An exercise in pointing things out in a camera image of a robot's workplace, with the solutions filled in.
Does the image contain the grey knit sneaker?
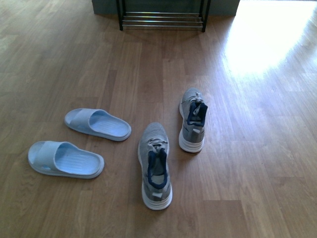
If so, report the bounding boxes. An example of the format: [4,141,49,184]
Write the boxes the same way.
[138,122,173,211]
[179,88,208,153]

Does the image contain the black metal shoe rack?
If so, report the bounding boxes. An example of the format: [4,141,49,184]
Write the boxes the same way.
[116,0,211,32]

